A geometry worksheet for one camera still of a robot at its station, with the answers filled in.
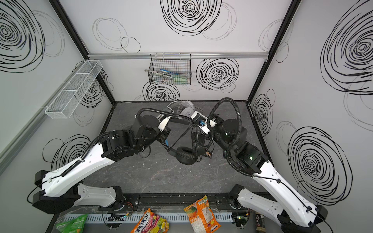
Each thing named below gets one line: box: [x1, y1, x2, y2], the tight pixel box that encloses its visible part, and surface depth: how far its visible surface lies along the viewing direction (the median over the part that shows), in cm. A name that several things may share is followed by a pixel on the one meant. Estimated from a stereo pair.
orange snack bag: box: [183, 195, 222, 233], surface depth 69 cm
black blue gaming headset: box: [162, 115, 206, 166], surface depth 60 cm
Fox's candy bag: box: [130, 208, 170, 233], surface depth 67 cm
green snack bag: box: [55, 213, 88, 233], surface depth 67 cm
